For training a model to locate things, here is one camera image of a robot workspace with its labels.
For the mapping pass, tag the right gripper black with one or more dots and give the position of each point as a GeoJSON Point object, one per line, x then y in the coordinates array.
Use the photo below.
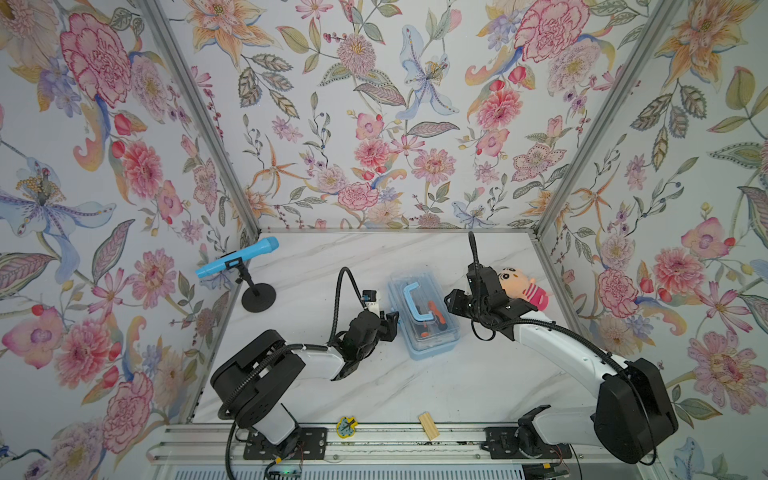
{"type": "Point", "coordinates": [453, 305]}

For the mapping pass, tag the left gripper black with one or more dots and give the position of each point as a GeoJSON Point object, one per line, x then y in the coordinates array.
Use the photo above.
{"type": "Point", "coordinates": [386, 324]}

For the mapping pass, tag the orange handled screwdriver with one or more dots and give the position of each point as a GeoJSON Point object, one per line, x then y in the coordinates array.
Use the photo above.
{"type": "Point", "coordinates": [439, 318]}

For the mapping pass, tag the blue plastic tool box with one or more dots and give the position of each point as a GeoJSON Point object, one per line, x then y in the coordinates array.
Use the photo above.
{"type": "Point", "coordinates": [409, 295]}

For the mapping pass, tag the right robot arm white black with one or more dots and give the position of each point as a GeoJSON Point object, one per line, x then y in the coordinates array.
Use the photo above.
{"type": "Point", "coordinates": [632, 413]}

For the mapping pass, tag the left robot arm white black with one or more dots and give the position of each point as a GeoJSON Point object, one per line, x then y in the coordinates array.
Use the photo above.
{"type": "Point", "coordinates": [252, 383]}

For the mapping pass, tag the cartoon boy plush doll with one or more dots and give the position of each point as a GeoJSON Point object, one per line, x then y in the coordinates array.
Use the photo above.
{"type": "Point", "coordinates": [518, 285]}

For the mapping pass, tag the yellow blue sticker badge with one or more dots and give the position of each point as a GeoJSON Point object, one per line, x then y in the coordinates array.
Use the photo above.
{"type": "Point", "coordinates": [346, 427]}

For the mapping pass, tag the black microphone stand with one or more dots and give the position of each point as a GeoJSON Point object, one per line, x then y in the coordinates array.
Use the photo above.
{"type": "Point", "coordinates": [256, 297]}

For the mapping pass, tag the small wooden block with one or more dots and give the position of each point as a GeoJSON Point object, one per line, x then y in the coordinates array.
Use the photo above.
{"type": "Point", "coordinates": [429, 426]}

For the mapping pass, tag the blue toy microphone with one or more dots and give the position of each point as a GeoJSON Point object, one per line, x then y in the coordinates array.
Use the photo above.
{"type": "Point", "coordinates": [262, 247]}

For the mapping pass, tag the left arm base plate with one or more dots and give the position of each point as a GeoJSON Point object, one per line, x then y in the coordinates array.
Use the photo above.
{"type": "Point", "coordinates": [305, 443]}

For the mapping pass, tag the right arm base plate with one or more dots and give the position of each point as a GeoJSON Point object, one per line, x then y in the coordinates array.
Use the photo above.
{"type": "Point", "coordinates": [511, 442]}

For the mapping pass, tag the aluminium front rail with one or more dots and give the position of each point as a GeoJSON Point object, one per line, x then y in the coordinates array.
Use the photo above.
{"type": "Point", "coordinates": [373, 443]}

